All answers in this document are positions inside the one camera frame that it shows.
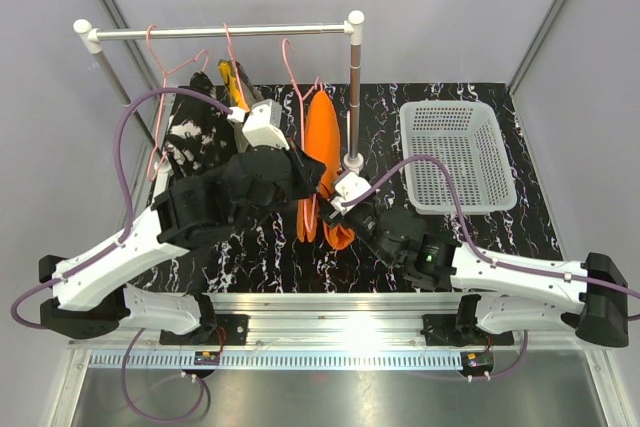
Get aluminium mounting rail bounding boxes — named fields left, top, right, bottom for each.
left=69, top=290, right=601, bottom=351

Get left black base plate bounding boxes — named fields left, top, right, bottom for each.
left=159, top=314, right=250, bottom=346

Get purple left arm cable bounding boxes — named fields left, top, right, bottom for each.
left=10, top=86, right=234, bottom=421

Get pink hanger with orange trousers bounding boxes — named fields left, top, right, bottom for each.
left=281, top=38, right=316, bottom=240

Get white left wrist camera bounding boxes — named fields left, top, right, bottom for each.
left=227, top=99, right=289, bottom=152

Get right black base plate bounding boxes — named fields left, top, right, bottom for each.
left=420, top=314, right=515, bottom=347

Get pink hanger with camouflage trousers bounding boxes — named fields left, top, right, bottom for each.
left=223, top=23, right=251, bottom=112

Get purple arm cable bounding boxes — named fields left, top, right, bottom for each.
left=10, top=86, right=234, bottom=421
left=344, top=154, right=640, bottom=381

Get black white patterned trousers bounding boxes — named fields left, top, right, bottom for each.
left=163, top=94, right=238, bottom=179

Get white plastic basket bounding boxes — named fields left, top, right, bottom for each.
left=399, top=100, right=517, bottom=215

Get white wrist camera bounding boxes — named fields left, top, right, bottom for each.
left=330, top=170, right=371, bottom=214
left=227, top=99, right=289, bottom=152

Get black marble pattern mat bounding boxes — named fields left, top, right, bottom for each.
left=142, top=81, right=559, bottom=294

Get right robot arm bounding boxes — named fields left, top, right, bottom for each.
left=319, top=200, right=629, bottom=348

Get camouflage yellow trousers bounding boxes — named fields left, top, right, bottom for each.
left=217, top=60, right=286, bottom=152

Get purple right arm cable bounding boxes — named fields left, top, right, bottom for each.
left=344, top=154, right=640, bottom=381

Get white slotted cable duct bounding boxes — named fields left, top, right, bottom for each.
left=89, top=349, right=462, bottom=371

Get orange trousers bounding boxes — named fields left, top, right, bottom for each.
left=296, top=91, right=341, bottom=243

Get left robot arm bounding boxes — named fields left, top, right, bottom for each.
left=40, top=145, right=326, bottom=344

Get silver white clothes rack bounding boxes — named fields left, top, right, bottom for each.
left=73, top=8, right=365, bottom=164

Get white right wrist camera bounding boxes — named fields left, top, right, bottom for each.
left=330, top=170, right=371, bottom=214

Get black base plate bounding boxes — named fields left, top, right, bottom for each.
left=420, top=314, right=515, bottom=347
left=159, top=314, right=250, bottom=346

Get pink hanger with black trousers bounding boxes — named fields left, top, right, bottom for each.
left=145, top=24, right=210, bottom=181

